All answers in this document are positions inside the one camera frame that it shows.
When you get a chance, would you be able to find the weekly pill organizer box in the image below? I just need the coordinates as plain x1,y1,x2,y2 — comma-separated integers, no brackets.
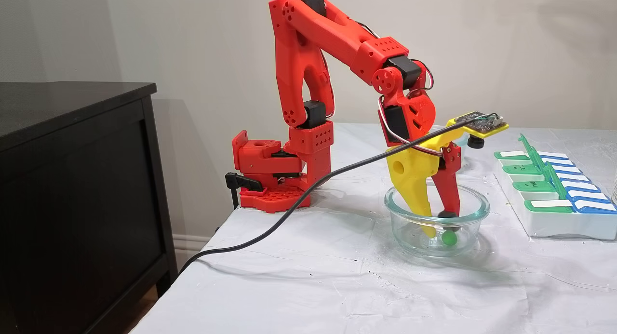
494,134,617,240

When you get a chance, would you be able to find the glass bowl for red balls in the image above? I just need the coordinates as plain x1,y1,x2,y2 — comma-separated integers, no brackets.
453,132,472,175

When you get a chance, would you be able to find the glass bowl with green balls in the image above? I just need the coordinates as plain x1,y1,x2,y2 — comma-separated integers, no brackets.
384,185,491,258

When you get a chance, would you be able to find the white tablecloth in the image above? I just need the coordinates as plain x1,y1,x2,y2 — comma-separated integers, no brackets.
130,124,617,334

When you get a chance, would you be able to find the black table clamp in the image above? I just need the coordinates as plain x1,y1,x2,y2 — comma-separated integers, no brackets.
225,173,263,209

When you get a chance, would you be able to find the black wooden cabinet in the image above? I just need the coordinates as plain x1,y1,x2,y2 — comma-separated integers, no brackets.
0,81,178,334

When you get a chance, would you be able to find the black camera cable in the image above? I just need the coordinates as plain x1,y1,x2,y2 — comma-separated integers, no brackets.
176,112,499,277

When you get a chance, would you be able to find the camera board on yellow mount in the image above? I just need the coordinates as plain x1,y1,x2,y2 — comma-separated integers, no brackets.
446,111,510,149

